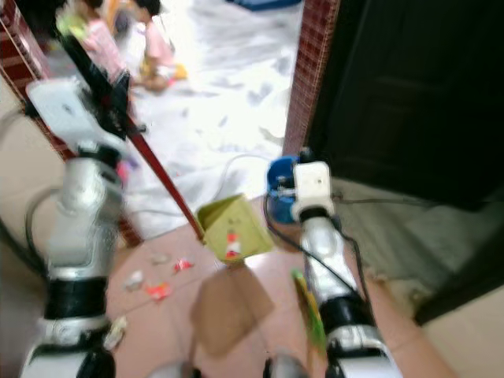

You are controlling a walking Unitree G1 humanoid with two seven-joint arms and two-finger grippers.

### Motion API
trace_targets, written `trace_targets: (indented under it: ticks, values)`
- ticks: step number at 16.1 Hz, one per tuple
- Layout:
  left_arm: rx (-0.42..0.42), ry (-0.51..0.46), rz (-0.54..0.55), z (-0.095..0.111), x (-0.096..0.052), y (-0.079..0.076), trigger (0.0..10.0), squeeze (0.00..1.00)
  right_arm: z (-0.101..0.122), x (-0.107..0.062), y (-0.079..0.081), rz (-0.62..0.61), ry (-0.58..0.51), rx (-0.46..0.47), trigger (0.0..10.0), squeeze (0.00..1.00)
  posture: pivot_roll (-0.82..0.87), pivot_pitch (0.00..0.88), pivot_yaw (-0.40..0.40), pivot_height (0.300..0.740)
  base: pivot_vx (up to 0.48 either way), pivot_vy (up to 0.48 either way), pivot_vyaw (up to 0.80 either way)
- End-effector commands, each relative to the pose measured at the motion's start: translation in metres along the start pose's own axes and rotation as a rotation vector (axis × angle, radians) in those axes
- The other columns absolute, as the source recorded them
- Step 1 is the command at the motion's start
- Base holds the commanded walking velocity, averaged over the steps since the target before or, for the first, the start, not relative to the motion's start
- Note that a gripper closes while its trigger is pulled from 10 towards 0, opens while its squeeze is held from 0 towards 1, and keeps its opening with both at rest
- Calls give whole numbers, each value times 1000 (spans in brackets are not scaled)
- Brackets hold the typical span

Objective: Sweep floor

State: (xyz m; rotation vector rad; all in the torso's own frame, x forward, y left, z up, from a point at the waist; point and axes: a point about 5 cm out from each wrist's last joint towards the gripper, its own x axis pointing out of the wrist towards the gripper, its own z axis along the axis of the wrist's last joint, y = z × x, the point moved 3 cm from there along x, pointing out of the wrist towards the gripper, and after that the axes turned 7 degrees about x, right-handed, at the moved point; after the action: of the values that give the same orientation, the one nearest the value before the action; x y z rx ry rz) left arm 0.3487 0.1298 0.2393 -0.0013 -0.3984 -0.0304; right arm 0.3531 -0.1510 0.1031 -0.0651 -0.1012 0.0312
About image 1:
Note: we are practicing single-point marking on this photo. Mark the white and yellow wrapper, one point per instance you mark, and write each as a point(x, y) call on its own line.
point(116, 333)

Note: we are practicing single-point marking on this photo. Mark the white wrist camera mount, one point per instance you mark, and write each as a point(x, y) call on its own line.
point(313, 185)
point(67, 110)

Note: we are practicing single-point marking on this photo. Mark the crouching child in pink shirt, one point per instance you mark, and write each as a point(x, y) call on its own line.
point(153, 47)

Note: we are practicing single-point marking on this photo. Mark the dark wooden door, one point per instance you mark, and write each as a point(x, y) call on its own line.
point(409, 94)

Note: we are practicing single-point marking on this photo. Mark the child holding green toy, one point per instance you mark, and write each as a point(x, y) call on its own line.
point(94, 35)

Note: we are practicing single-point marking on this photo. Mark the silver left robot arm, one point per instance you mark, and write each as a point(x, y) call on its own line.
point(83, 220)

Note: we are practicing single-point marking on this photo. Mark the blue plastic bucket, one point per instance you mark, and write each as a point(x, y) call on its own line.
point(279, 203)

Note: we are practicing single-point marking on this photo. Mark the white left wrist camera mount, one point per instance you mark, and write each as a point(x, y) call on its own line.
point(67, 110)

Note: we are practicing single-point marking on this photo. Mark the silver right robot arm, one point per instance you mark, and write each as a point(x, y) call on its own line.
point(342, 283)

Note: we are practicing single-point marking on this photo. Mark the red candy wrapper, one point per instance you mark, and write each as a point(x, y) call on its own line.
point(159, 290)

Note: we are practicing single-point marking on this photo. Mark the grey left robot leg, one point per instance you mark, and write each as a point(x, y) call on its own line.
point(173, 372)

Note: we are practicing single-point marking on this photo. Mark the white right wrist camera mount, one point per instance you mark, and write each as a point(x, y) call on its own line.
point(313, 185)

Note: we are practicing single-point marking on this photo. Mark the grey right robot leg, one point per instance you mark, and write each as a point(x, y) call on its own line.
point(285, 368)

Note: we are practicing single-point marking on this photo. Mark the grey robot leg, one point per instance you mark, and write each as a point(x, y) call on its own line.
point(173, 372)
point(285, 368)

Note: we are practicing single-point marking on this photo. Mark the white paper scrap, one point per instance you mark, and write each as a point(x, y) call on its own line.
point(134, 280)

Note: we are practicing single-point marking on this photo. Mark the blue plastic object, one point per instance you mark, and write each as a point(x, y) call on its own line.
point(264, 3)

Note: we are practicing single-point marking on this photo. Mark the small red and white wrapper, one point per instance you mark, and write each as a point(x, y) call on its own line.
point(183, 265)

